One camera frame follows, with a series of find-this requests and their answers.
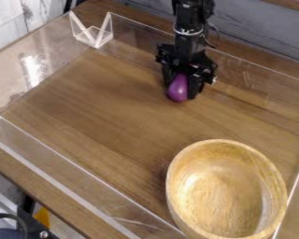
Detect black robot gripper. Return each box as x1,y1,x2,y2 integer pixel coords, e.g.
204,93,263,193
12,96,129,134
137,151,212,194
156,26,218,100

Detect purple toy eggplant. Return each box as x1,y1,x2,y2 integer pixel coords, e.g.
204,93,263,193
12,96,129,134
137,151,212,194
167,73,188,103

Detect brown wooden bowl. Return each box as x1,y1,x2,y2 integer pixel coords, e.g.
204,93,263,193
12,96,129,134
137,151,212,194
165,139,287,239

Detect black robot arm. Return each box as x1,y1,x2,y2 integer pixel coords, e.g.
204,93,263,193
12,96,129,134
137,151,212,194
156,0,218,103

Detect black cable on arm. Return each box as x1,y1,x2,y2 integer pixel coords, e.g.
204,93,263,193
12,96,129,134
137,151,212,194
200,20,222,49

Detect clear acrylic tray wall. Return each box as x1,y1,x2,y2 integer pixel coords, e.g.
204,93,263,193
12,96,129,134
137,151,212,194
0,13,299,239

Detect clear acrylic corner bracket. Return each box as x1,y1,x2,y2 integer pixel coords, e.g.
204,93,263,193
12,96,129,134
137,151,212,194
68,12,113,49

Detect black clamp with cable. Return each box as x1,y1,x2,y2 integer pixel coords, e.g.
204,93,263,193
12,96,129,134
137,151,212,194
0,213,60,239

